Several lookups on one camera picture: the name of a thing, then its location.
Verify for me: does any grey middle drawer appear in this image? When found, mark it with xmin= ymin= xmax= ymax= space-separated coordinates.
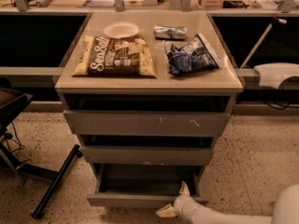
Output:
xmin=81 ymin=146 xmax=213 ymax=165

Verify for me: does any grey drawer cabinet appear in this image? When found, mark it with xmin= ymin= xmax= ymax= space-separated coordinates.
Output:
xmin=53 ymin=10 xmax=245 ymax=185

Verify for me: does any grey drawer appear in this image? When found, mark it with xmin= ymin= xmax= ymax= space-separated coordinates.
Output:
xmin=87 ymin=163 xmax=207 ymax=208
xmin=81 ymin=146 xmax=213 ymax=165
xmin=64 ymin=110 xmax=230 ymax=137

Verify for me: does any grey bottom drawer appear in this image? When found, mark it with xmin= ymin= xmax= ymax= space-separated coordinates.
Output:
xmin=87 ymin=163 xmax=207 ymax=208

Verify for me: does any grey top drawer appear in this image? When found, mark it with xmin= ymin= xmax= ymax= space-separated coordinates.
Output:
xmin=64 ymin=110 xmax=230 ymax=137

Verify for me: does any white rod with black tip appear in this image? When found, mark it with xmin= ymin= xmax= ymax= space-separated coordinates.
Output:
xmin=239 ymin=17 xmax=287 ymax=68

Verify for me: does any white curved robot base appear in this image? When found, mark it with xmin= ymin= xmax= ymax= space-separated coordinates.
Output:
xmin=254 ymin=63 xmax=299 ymax=89

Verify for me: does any brown sea salt chip bag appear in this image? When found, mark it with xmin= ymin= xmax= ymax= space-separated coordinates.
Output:
xmin=72 ymin=35 xmax=157 ymax=77

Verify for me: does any blue crumpled chip bag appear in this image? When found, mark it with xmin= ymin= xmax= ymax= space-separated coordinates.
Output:
xmin=164 ymin=34 xmax=220 ymax=75

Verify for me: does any white paper plate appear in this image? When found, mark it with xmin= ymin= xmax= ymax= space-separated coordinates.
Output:
xmin=103 ymin=21 xmax=139 ymax=38

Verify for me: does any crushed silver can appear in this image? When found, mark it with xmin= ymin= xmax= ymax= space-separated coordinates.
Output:
xmin=153 ymin=25 xmax=187 ymax=40

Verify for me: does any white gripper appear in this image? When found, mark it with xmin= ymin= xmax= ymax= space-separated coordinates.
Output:
xmin=156 ymin=181 xmax=200 ymax=220

